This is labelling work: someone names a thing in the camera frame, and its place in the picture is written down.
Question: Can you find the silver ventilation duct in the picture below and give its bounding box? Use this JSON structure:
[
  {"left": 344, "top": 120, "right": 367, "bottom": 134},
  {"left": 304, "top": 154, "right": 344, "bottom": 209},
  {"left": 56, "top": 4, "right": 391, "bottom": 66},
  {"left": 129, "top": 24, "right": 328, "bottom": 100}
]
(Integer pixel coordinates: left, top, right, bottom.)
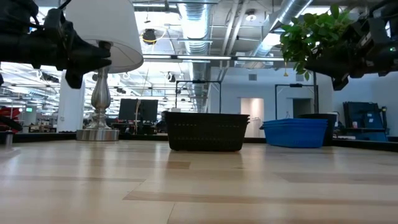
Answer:
[{"left": 177, "top": 0, "right": 216, "bottom": 113}]

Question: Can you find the black slotted plastic basket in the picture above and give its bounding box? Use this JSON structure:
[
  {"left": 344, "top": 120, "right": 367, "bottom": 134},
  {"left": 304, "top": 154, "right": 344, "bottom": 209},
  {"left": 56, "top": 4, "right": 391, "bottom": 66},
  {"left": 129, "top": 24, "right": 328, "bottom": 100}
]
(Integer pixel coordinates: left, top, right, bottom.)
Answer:
[
  {"left": 165, "top": 117, "right": 250, "bottom": 153},
  {"left": 164, "top": 111, "right": 251, "bottom": 121}
]

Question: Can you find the blue plastic basket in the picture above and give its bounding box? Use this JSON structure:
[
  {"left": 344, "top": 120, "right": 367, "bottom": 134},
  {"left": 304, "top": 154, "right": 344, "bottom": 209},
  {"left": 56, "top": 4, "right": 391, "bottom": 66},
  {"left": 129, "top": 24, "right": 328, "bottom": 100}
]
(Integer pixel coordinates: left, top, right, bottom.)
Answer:
[
  {"left": 263, "top": 123, "right": 328, "bottom": 148},
  {"left": 259, "top": 118, "right": 329, "bottom": 127}
]

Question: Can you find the red machine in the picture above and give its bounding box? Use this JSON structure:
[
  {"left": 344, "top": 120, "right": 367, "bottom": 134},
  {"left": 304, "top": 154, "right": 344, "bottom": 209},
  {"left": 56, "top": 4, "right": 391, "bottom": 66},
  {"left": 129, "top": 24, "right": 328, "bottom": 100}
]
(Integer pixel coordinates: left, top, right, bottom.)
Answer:
[{"left": 0, "top": 106, "right": 23, "bottom": 133}]

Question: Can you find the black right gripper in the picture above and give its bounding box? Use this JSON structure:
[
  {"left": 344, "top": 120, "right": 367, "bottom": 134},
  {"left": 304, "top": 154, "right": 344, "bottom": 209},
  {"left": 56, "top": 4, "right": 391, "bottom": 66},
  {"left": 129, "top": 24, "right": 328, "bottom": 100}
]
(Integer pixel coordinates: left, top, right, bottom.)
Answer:
[{"left": 305, "top": 2, "right": 398, "bottom": 92}]

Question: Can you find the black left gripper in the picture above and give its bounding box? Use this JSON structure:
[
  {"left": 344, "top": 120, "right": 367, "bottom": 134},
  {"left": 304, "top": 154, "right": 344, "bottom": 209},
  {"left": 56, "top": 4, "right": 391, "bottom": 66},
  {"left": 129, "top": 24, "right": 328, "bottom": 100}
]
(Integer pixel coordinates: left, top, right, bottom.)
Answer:
[{"left": 0, "top": 8, "right": 113, "bottom": 90}]

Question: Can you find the white shade silver table lamp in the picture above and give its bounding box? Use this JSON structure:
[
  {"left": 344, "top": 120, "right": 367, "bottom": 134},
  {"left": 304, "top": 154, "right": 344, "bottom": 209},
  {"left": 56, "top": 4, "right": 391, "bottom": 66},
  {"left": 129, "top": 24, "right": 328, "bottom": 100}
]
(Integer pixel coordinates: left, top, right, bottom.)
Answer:
[{"left": 65, "top": 0, "right": 145, "bottom": 142}]

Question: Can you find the black station frame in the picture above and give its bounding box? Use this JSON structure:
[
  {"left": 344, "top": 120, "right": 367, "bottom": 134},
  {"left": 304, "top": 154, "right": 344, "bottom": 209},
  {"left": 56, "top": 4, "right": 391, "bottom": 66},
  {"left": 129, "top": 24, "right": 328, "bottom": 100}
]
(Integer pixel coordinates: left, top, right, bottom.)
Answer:
[
  {"left": 274, "top": 83, "right": 320, "bottom": 121},
  {"left": 174, "top": 80, "right": 223, "bottom": 114}
]

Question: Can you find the green potted plant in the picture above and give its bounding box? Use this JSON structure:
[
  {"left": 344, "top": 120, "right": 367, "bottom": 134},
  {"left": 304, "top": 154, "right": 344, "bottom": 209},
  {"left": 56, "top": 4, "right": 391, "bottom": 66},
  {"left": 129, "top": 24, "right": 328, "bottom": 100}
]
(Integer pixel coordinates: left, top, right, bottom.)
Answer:
[{"left": 279, "top": 3, "right": 356, "bottom": 147}]

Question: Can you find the black computer monitor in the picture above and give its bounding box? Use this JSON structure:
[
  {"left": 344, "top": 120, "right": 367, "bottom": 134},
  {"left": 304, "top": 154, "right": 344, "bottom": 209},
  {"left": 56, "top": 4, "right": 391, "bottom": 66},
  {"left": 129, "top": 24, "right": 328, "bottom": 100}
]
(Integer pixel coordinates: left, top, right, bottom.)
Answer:
[{"left": 118, "top": 98, "right": 159, "bottom": 123}]

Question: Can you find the black ceiling device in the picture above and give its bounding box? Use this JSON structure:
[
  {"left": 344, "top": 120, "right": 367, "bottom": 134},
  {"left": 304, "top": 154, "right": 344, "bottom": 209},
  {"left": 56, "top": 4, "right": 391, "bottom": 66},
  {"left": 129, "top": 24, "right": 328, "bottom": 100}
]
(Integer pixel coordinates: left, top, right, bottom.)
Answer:
[{"left": 141, "top": 27, "right": 160, "bottom": 45}]

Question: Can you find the blue equipment cart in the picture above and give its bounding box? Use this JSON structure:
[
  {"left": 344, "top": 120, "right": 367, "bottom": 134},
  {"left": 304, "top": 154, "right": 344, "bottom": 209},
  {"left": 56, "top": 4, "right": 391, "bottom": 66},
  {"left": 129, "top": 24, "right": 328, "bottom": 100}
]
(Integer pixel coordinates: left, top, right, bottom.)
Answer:
[{"left": 341, "top": 100, "right": 390, "bottom": 142}]

